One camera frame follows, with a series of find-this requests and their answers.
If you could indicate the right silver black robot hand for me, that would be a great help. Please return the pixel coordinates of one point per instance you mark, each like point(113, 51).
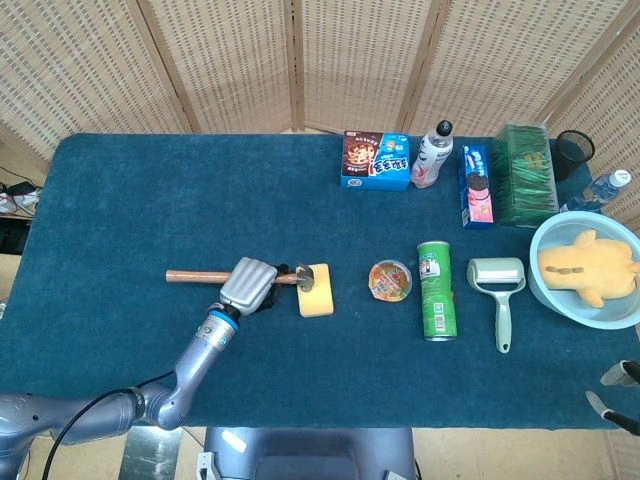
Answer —
point(620, 395)

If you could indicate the clear water bottle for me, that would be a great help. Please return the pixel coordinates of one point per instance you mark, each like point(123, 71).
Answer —
point(597, 192)

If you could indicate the green patterned box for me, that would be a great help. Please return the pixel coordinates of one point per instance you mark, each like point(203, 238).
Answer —
point(525, 175)

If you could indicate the blue pink cookie box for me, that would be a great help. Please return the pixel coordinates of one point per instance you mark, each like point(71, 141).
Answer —
point(476, 187)

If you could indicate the light blue plastic basin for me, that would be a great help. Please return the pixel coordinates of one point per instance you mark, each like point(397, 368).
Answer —
point(550, 295)

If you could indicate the blue carpet table cover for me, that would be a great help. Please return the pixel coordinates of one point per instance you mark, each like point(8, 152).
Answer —
point(150, 210)

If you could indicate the blue brown snack box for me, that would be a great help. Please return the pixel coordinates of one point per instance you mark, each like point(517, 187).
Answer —
point(376, 161)

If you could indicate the round instant noodle cup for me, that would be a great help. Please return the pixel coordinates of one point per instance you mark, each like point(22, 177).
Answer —
point(390, 280)

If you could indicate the white pink drink bottle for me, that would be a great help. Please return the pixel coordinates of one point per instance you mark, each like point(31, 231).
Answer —
point(431, 160)

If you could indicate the black mesh pen holder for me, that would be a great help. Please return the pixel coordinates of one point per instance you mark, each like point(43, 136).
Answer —
point(574, 152)

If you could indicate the yellow plush toy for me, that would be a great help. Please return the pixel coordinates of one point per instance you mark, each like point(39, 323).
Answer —
point(585, 267)

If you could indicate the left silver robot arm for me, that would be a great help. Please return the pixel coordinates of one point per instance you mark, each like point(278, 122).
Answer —
point(150, 385)

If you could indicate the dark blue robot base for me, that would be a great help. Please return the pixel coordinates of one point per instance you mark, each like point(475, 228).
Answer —
point(310, 452)

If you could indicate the green chips can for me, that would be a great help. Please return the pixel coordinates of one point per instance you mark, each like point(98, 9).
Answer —
point(436, 290)

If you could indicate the yellow rectangular sponge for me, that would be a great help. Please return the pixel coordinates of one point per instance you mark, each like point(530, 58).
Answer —
point(318, 295)

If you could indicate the pale green lint roller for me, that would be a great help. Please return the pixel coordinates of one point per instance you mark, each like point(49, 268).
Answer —
point(497, 285)

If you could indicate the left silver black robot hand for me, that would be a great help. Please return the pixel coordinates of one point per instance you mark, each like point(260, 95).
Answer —
point(248, 286)

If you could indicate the wicker folding screen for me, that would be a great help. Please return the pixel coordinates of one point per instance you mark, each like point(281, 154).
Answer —
point(350, 60)

